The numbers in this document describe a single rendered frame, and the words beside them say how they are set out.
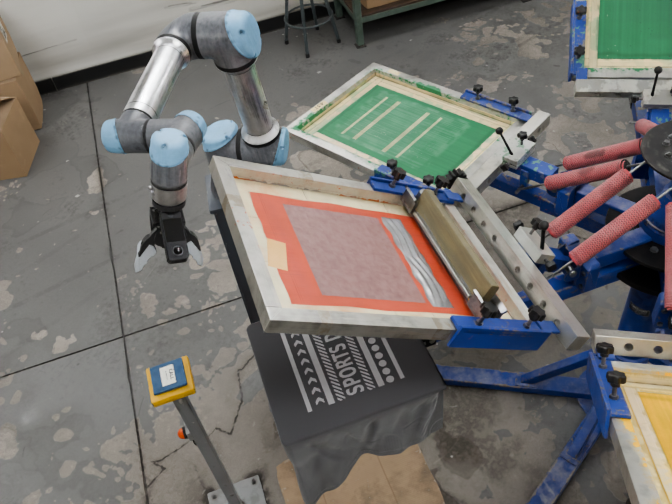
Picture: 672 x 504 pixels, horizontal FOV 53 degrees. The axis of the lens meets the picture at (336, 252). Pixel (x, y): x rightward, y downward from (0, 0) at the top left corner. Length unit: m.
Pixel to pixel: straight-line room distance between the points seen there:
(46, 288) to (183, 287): 0.78
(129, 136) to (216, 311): 2.06
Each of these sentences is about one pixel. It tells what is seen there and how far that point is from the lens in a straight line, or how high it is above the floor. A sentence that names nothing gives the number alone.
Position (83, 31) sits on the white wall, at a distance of 5.46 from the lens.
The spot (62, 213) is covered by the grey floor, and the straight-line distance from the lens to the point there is 4.44.
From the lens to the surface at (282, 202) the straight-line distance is 1.79.
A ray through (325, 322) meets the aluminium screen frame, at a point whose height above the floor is 1.49.
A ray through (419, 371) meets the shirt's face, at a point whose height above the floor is 0.95.
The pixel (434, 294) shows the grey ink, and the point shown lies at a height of 1.26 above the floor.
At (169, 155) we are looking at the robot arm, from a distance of 1.40.
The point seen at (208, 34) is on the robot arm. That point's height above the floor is 1.81.
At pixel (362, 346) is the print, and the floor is 0.95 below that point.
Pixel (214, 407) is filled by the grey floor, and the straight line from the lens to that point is 3.17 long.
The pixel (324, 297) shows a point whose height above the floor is 1.43.
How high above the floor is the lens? 2.61
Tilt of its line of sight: 46 degrees down
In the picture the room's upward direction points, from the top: 10 degrees counter-clockwise
